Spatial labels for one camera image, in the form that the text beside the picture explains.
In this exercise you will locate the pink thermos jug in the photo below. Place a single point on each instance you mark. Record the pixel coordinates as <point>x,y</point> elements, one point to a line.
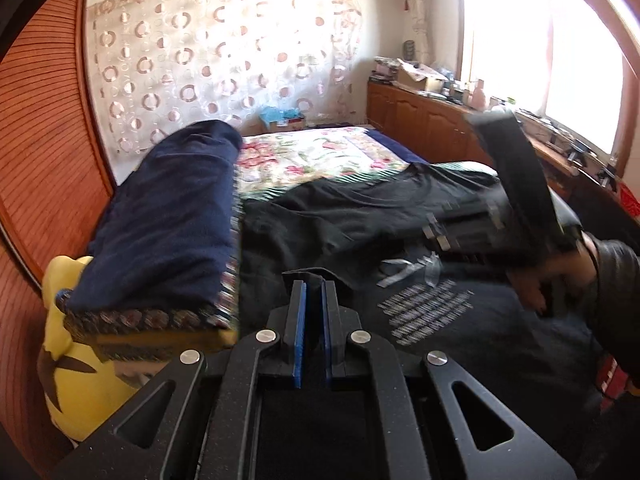
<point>478,99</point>

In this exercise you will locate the circle patterned sheer curtain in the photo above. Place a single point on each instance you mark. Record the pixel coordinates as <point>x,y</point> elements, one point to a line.
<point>158,65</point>

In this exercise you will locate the person right hand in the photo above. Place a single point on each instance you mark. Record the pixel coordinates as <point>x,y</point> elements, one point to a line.
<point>576,270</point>

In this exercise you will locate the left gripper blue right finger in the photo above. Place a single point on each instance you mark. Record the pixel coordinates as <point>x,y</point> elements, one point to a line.
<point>333,333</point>

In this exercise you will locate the folded navy blue blanket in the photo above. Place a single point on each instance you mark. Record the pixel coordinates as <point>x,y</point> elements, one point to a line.
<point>164,270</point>

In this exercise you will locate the window with wooden frame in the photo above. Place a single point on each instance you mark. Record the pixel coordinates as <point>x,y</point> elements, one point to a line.
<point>569,64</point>

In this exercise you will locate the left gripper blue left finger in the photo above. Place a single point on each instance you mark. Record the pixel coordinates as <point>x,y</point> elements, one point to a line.
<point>294,329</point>

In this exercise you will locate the long wooden side cabinet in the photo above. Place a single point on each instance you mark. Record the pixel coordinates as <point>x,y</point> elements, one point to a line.
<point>439,131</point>

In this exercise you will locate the black printed t-shirt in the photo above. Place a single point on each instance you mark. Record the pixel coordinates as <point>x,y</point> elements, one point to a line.
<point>368,235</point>

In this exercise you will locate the floral quilt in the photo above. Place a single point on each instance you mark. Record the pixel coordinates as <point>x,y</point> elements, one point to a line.
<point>271,163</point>

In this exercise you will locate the cardboard box on cabinet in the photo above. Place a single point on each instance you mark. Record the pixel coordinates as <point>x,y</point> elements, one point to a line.
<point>419,78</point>

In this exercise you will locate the box with blue cloth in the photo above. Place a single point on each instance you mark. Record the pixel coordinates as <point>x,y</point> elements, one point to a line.
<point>275,119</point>

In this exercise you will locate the yellow plush toy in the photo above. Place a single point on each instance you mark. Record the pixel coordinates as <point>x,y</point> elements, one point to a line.
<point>81,391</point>

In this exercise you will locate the red bag beside bed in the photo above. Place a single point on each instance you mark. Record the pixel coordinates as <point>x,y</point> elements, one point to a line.
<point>612,382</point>

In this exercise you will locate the small black tripod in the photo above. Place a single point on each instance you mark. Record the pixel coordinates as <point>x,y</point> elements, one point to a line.
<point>577,154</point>

